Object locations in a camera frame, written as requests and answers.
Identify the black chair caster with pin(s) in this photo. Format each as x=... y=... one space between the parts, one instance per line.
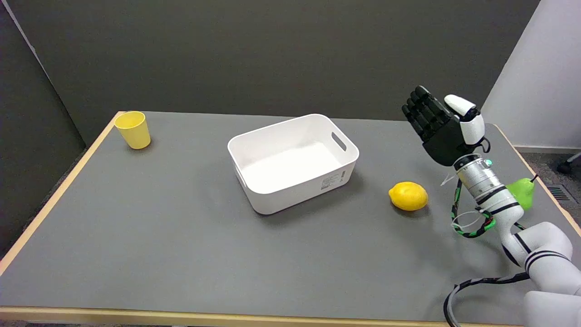
x=567 y=165

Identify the yellow plastic cup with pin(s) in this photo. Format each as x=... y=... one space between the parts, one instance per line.
x=133 y=130

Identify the green pear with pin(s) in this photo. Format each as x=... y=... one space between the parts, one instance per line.
x=523 y=190

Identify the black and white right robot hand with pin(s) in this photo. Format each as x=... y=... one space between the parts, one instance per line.
x=442 y=131

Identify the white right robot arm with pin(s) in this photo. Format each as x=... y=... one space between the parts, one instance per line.
x=522 y=236

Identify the white plastic storage bin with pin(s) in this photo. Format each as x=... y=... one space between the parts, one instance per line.
x=292 y=162

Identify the yellow lemon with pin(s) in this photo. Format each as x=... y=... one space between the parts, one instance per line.
x=408 y=196

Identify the floor vent grille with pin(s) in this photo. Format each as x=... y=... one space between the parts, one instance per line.
x=559 y=193

